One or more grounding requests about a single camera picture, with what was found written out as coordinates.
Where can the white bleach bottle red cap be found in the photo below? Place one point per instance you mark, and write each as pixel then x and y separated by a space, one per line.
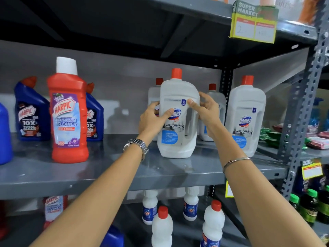
pixel 212 226
pixel 162 228

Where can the orange bottle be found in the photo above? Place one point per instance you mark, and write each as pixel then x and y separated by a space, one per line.
pixel 309 8

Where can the blue spray bottle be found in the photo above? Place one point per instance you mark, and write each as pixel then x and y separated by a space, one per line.
pixel 315 113

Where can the person's right thumb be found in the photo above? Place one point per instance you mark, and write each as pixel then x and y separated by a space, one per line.
pixel 194 106

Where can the blue rounded bottle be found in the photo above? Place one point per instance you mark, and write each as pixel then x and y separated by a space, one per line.
pixel 113 237

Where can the white container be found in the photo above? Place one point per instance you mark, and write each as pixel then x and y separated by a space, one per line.
pixel 289 7

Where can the white cleaner jug red cap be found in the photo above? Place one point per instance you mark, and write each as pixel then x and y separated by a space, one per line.
pixel 245 105
pixel 153 93
pixel 220 100
pixel 177 141

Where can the person's left forearm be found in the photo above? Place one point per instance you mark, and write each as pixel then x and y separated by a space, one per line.
pixel 102 200

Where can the blue toilet cleaner bottle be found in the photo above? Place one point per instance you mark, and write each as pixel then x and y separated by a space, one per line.
pixel 32 118
pixel 95 118

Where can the red cleaner bottle white label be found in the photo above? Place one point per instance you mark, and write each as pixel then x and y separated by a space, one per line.
pixel 53 207

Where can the green packet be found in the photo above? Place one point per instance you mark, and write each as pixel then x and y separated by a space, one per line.
pixel 264 133
pixel 273 140

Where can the grey metal shelf rack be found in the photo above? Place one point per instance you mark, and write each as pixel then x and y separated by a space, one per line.
pixel 102 165

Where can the person's left hand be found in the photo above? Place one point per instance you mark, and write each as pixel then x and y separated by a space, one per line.
pixel 149 123

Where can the dark bottle green cap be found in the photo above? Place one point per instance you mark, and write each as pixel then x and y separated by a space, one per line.
pixel 294 201
pixel 323 205
pixel 308 208

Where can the person's left thumb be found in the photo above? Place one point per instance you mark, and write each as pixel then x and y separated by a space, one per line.
pixel 166 114

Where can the red bathroom cleaner bottle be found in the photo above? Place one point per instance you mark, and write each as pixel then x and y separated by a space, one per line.
pixel 67 120

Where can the plain blue bottle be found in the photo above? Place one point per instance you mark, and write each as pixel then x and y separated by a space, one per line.
pixel 4 136

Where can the person's right hand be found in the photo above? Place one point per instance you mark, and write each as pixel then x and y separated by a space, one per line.
pixel 212 114

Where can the silver wristwatch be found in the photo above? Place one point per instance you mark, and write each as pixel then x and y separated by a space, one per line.
pixel 137 144

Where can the dark red bottle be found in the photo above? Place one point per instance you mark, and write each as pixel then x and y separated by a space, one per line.
pixel 3 221

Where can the yellow paper tag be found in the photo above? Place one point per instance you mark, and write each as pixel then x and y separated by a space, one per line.
pixel 228 191

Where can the pink packet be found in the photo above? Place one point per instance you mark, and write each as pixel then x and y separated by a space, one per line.
pixel 317 143
pixel 279 128

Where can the small yellow price tag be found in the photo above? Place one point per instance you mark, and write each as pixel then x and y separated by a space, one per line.
pixel 311 170

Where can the large yellow green price tag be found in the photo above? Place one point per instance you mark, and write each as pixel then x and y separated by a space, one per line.
pixel 253 23

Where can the person's right forearm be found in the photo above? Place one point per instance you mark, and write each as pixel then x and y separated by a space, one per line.
pixel 257 200

